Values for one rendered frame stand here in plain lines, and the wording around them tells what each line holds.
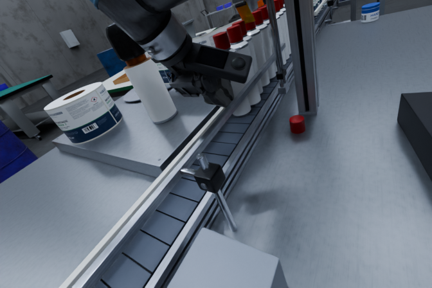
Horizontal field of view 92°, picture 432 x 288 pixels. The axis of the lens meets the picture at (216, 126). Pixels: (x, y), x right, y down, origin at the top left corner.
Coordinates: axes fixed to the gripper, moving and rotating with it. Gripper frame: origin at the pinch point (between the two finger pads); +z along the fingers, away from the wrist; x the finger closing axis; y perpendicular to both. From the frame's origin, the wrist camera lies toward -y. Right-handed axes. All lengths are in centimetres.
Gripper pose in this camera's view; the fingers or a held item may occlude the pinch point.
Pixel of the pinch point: (233, 101)
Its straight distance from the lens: 50.7
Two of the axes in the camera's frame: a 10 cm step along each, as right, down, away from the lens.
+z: 5.1, 4.1, 7.6
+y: -8.2, -0.4, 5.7
